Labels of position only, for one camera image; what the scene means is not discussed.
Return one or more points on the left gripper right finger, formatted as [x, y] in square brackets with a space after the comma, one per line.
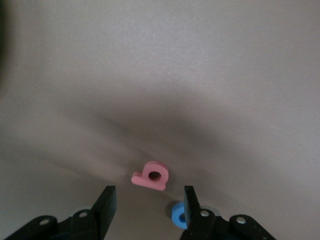
[197, 225]

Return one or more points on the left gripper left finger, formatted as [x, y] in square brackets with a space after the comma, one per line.
[105, 212]

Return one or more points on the blue foam letter o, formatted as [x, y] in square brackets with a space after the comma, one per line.
[176, 212]

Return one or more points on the pink foam letter b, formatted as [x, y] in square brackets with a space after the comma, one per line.
[140, 181]

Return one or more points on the brown table cover sheet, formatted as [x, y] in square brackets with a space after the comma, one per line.
[225, 50]

